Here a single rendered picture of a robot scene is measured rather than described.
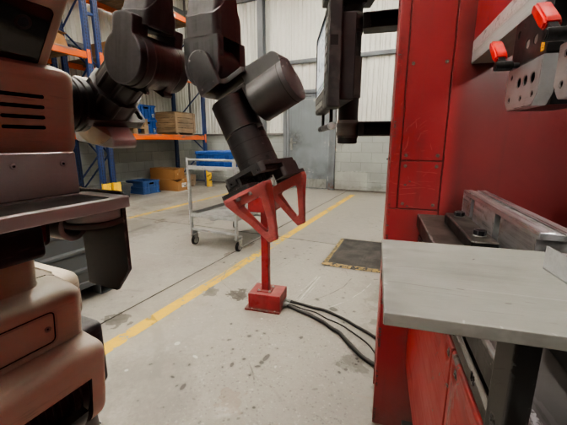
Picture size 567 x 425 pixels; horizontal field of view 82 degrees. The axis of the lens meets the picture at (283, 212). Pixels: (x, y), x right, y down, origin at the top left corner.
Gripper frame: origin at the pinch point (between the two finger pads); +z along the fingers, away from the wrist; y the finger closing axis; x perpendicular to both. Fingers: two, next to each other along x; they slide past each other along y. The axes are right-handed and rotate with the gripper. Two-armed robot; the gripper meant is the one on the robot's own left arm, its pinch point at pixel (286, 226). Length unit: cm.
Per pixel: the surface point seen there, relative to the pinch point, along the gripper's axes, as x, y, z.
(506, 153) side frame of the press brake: -37, 79, 10
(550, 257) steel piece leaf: -26.4, -5.9, 11.4
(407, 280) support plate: -15.7, -13.1, 7.5
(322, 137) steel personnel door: 189, 685, -119
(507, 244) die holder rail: -25.6, 35.6, 22.8
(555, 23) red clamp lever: -40.7, 19.0, -10.3
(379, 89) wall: 41, 689, -150
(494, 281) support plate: -21.5, -10.2, 10.5
